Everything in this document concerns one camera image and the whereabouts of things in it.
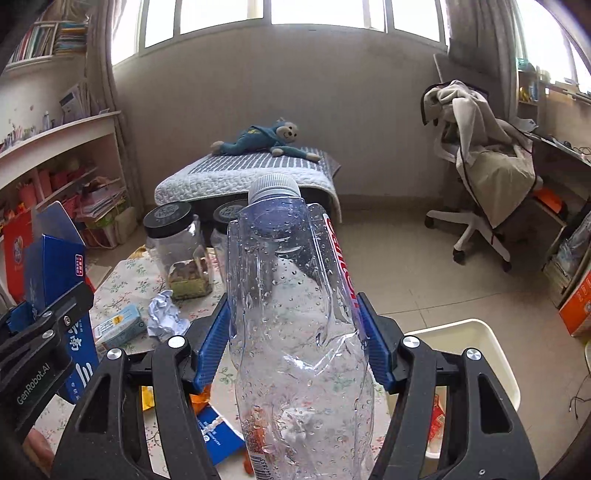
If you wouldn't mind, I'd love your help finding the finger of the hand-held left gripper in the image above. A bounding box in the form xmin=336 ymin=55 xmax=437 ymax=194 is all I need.
xmin=0 ymin=279 xmax=95 ymax=370

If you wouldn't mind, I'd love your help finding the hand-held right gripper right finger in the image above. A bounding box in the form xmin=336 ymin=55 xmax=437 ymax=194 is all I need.
xmin=355 ymin=292 xmax=541 ymax=480

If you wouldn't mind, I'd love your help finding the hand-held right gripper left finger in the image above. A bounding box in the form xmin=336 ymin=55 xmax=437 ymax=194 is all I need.
xmin=50 ymin=295 xmax=232 ymax=480

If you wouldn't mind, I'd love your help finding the white paper ball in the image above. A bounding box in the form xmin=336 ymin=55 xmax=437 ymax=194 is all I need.
xmin=147 ymin=291 xmax=191 ymax=342

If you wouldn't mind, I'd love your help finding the blue cardboard box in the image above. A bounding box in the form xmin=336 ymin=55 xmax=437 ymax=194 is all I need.
xmin=23 ymin=200 xmax=100 ymax=404

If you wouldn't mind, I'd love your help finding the small green white carton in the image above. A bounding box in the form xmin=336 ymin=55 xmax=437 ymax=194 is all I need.
xmin=92 ymin=304 xmax=145 ymax=352

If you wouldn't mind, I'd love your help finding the blue packet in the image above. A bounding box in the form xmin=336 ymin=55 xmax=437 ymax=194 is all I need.
xmin=196 ymin=404 xmax=245 ymax=467

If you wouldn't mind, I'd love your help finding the clear plastic bottle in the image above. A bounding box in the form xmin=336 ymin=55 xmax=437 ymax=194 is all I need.
xmin=226 ymin=173 xmax=377 ymax=480

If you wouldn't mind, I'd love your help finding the white plastic bin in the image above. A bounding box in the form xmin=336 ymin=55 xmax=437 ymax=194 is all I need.
xmin=385 ymin=318 xmax=522 ymax=462

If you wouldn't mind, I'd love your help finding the person's left hand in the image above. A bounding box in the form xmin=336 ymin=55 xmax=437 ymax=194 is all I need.
xmin=23 ymin=429 xmax=55 ymax=476

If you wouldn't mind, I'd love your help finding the red gift box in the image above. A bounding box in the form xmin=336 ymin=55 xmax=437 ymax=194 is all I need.
xmin=2 ymin=208 xmax=43 ymax=303

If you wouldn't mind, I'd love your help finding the floral tablecloth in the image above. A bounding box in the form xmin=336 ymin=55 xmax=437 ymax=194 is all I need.
xmin=34 ymin=247 xmax=393 ymax=480

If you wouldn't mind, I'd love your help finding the red wrapper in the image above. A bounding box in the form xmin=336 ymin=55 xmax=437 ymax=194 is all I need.
xmin=427 ymin=399 xmax=448 ymax=444

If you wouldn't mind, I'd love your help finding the clear jar with green label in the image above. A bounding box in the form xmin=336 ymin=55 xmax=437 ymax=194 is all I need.
xmin=143 ymin=202 xmax=214 ymax=301

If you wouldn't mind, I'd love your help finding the clear jar of brown nuts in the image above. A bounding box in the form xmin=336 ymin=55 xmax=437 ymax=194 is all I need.
xmin=210 ymin=199 xmax=252 ymax=282

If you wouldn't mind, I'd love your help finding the white office chair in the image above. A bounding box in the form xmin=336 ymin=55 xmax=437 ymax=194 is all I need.
xmin=425 ymin=111 xmax=546 ymax=274

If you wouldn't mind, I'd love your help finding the grey quilted mattress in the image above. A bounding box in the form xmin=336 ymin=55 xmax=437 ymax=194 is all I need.
xmin=154 ymin=147 xmax=342 ymax=223

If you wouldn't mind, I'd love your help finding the white bookshelf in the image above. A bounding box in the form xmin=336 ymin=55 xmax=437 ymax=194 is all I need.
xmin=0 ymin=0 xmax=139 ymax=252

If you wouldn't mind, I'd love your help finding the orange cardboard box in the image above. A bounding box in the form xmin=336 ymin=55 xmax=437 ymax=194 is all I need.
xmin=558 ymin=272 xmax=591 ymax=337

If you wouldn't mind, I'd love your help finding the pile of magazines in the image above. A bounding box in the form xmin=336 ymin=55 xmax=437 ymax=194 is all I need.
xmin=542 ymin=222 xmax=591 ymax=306

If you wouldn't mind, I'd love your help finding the beige coat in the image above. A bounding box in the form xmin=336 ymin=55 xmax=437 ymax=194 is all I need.
xmin=421 ymin=80 xmax=537 ymax=229

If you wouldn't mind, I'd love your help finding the beige curtain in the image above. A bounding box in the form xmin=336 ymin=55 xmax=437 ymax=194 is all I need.
xmin=445 ymin=0 xmax=520 ymax=121
xmin=85 ymin=0 xmax=145 ymax=217

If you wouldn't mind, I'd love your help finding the blue plush monkey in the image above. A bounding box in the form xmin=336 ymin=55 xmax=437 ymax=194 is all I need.
xmin=211 ymin=117 xmax=321 ymax=162

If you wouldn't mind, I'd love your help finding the dark desk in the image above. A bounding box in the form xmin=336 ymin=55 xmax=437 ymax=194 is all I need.
xmin=517 ymin=117 xmax=591 ymax=232

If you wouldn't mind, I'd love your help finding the row of books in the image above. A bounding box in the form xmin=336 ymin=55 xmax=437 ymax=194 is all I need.
xmin=7 ymin=23 xmax=56 ymax=64

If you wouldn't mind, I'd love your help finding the stack of books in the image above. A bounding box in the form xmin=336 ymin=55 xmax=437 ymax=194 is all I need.
xmin=54 ymin=22 xmax=88 ymax=56

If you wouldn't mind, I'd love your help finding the glass window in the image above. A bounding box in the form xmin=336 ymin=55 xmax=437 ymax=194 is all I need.
xmin=517 ymin=0 xmax=591 ymax=93
xmin=111 ymin=0 xmax=448 ymax=65

